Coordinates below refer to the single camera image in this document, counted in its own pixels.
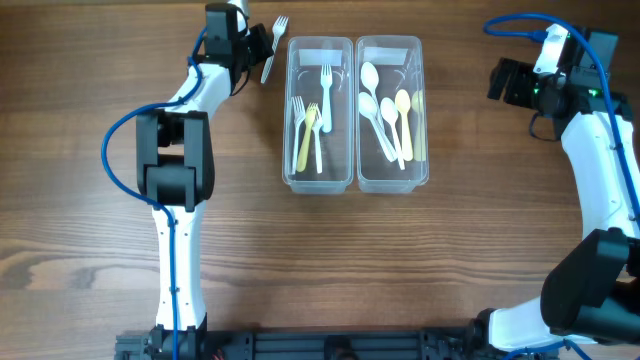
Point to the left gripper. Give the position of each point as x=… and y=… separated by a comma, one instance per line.
x=261, y=34

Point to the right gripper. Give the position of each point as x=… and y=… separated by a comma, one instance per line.
x=521, y=73

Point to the white plastic fork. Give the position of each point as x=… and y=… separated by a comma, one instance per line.
x=278, y=30
x=317, y=143
x=299, y=113

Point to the clear plastic container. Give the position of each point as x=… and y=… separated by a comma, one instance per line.
x=305, y=57
x=398, y=60

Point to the yellow plastic fork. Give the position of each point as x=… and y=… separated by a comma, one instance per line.
x=309, y=121

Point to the white plastic spoon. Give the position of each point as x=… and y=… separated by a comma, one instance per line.
x=368, y=108
x=389, y=113
x=370, y=80

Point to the yellow plastic spoon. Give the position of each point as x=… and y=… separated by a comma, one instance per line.
x=403, y=105

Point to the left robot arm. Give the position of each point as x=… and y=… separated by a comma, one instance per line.
x=176, y=174

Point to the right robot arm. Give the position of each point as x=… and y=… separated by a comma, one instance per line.
x=592, y=295

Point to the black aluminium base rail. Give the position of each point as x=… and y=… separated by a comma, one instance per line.
x=426, y=344

